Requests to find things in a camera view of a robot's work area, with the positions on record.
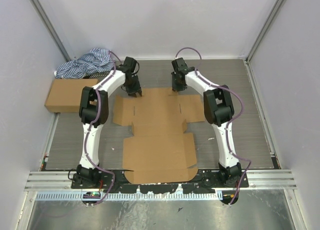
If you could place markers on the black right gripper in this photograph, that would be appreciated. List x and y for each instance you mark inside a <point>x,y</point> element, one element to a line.
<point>175,87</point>

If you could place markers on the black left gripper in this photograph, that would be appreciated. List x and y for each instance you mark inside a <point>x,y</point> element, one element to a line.
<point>137,89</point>

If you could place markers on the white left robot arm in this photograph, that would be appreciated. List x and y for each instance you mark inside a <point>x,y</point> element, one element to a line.
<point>94,112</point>

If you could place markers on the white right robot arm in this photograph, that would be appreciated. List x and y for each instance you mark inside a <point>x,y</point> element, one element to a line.
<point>218,111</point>

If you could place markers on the closed brown cardboard box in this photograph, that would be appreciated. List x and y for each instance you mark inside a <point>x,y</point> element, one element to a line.
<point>65,94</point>

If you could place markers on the blue striped cloth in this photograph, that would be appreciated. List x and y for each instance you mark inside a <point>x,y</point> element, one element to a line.
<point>97,62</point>

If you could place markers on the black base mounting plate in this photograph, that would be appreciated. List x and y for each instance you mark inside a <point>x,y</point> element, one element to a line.
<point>205,181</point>

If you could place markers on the aluminium front rail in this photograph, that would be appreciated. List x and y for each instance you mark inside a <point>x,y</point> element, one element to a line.
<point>259,179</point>

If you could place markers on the white slotted cable duct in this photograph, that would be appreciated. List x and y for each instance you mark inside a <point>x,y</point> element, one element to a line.
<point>80,196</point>

